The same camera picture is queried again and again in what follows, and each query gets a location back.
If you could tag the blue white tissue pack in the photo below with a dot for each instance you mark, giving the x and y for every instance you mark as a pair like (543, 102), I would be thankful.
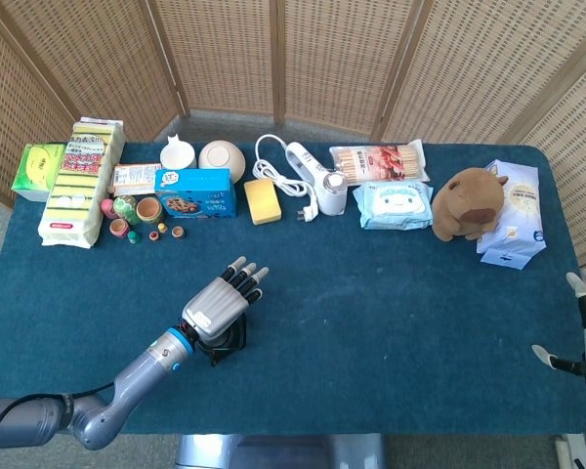
(517, 229)

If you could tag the small red nesting doll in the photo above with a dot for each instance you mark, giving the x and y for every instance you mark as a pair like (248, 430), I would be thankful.
(154, 236)

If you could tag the yellow sponge multipack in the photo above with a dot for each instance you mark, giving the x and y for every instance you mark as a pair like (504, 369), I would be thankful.
(78, 195)

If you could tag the pink nesting doll top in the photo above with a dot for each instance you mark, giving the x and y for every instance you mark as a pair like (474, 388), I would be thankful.
(107, 209)

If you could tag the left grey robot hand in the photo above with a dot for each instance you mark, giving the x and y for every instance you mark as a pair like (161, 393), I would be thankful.
(215, 308)

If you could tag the packaged chopsticks bundle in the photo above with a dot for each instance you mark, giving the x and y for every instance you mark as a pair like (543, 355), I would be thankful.
(381, 161)

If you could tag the small green nesting doll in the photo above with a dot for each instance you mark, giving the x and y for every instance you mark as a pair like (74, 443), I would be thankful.
(134, 238)

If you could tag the small nesting doll base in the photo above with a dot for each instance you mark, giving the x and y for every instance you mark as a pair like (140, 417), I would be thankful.
(177, 232)

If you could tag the white cat-ear cup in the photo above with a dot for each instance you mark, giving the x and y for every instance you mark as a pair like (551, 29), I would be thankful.
(178, 155)

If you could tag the green tissue box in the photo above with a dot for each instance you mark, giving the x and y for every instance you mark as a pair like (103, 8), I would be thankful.
(36, 171)

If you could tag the tiny yellow nesting doll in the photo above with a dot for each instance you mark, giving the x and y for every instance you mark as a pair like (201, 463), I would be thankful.
(162, 228)

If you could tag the brown capybara plush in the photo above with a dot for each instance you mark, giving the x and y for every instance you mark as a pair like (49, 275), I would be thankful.
(464, 200)

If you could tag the green nesting doll base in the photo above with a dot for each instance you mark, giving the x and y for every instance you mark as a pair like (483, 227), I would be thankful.
(150, 211)

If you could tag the grey robot torso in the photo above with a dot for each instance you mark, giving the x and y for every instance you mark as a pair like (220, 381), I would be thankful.
(273, 452)

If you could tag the white handheld garment steamer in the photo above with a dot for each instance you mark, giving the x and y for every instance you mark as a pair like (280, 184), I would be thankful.
(329, 195)

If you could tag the beige upturned bowl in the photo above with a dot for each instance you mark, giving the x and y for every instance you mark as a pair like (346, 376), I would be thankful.
(221, 158)

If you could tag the yellow green sponge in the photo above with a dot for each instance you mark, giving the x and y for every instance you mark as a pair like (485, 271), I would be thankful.
(263, 201)

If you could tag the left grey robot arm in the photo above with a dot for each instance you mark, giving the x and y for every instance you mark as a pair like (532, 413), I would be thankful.
(141, 371)

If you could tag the rattan folding screen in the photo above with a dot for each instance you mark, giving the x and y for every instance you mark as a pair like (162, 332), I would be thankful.
(342, 54)

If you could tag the blue cookie box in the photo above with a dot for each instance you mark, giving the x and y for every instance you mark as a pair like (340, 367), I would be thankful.
(195, 195)

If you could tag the small white orange box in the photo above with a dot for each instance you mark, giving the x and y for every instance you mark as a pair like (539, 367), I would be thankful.
(134, 178)

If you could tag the light blue wet wipes pack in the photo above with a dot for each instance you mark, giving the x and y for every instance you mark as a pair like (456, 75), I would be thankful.
(393, 205)

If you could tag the blue table cloth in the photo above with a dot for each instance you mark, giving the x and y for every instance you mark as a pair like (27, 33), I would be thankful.
(371, 317)

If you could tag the pink nesting doll base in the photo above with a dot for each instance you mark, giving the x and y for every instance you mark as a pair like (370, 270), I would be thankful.
(119, 228)

